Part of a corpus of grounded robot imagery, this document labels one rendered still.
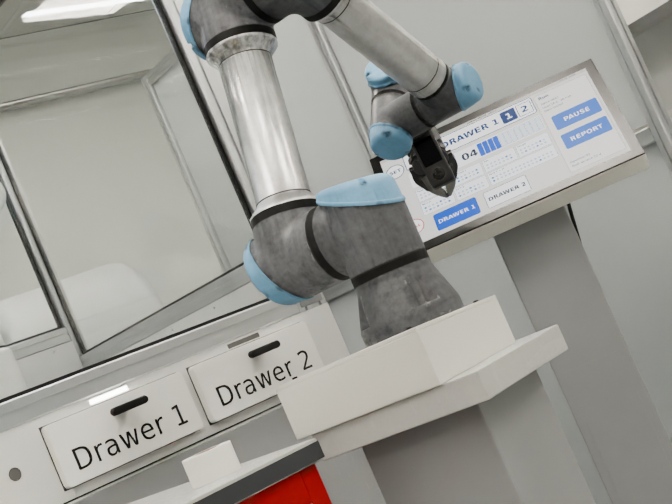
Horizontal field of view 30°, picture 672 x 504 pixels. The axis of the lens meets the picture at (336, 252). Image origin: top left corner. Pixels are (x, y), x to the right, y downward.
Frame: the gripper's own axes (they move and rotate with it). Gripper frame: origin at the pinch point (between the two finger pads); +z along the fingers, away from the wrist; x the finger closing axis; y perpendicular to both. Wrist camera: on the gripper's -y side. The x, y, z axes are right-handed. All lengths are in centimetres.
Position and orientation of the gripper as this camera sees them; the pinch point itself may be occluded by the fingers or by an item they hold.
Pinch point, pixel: (447, 194)
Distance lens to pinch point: 249.4
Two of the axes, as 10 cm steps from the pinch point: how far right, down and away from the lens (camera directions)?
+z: 3.8, 5.9, 7.2
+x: -9.0, 4.1, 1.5
